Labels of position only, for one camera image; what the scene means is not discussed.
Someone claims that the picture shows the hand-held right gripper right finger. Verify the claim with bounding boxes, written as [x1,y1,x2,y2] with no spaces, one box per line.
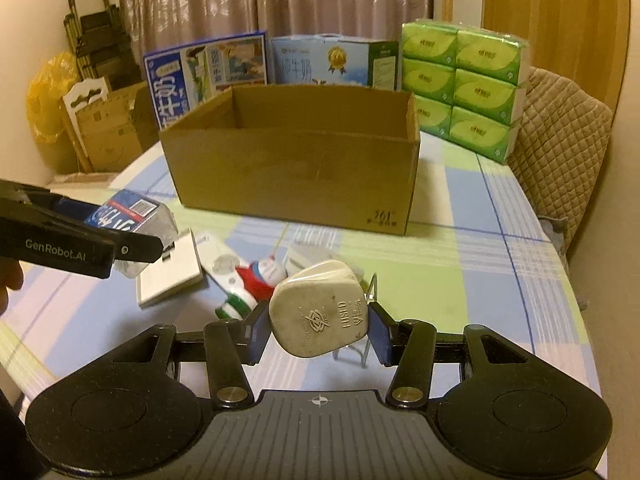
[367,302,531,407]

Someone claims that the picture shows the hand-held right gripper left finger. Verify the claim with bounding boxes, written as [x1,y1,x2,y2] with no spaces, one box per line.
[107,302,271,408]

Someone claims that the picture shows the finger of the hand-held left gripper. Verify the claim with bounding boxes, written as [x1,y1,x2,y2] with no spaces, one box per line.
[0,179,101,231]
[111,236,164,264]

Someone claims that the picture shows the small green white box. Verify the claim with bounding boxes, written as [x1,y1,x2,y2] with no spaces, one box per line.
[215,294,259,322]

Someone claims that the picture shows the blue barcode packet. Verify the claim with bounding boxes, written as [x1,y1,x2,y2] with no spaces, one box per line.
[82,189,180,281]

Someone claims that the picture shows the red round snack packet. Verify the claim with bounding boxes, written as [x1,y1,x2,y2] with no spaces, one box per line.
[235,255,289,304]

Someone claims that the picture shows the white plug adapter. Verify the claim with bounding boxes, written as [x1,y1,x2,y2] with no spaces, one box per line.
[268,260,369,359]

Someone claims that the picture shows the white remote control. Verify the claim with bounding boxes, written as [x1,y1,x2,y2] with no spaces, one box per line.
[192,231,263,313]

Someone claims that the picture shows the clear plastic cup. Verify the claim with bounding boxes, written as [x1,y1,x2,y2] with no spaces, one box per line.
[286,246,361,286]

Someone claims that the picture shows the brown cardboard box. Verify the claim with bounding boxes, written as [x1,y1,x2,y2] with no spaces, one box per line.
[158,82,422,237]

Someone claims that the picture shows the person's left hand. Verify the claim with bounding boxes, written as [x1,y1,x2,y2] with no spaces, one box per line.
[0,261,25,317]

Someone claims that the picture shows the flattened cardboard carton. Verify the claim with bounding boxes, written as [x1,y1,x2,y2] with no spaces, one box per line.
[62,76,162,174]

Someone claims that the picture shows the yellow plastic bag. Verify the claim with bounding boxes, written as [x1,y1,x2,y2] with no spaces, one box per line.
[26,51,82,162]

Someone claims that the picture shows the dark blue milk carton box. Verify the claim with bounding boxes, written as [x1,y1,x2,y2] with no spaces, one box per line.
[142,32,268,131]

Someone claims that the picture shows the dark folding ladder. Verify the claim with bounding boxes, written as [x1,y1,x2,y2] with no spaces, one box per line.
[62,0,142,92]

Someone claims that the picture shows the stack of green tissue packs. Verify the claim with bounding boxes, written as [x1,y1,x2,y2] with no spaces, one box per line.
[399,19,531,163]

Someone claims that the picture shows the chair with quilted cover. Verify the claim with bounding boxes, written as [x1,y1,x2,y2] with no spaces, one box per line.
[507,66,615,261]

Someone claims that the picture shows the light blue milk carton box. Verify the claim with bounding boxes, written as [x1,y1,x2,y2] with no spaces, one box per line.
[267,35,401,92]

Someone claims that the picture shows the wooden door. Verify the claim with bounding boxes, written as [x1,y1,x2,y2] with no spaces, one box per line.
[481,0,630,107]

